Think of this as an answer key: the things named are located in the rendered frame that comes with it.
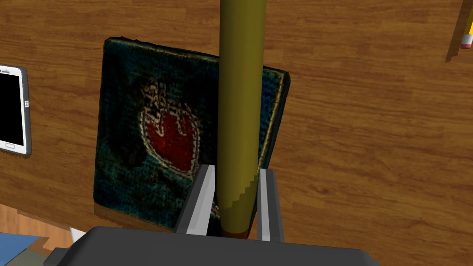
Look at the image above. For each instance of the yellow pencil pink eraser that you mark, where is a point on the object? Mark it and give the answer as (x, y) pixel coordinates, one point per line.
(468, 33)

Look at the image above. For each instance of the dark blue book red heart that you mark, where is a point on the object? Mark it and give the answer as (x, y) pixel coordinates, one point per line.
(159, 133)

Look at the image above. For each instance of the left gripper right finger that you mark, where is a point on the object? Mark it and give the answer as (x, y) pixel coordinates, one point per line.
(266, 207)

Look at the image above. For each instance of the white smartphone black screen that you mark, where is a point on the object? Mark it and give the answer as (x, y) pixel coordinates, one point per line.
(13, 111)

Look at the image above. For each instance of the olive yellow pencil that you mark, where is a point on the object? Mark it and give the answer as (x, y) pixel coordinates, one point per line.
(240, 111)

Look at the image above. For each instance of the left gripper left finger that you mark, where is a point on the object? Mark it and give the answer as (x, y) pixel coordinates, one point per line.
(201, 201)

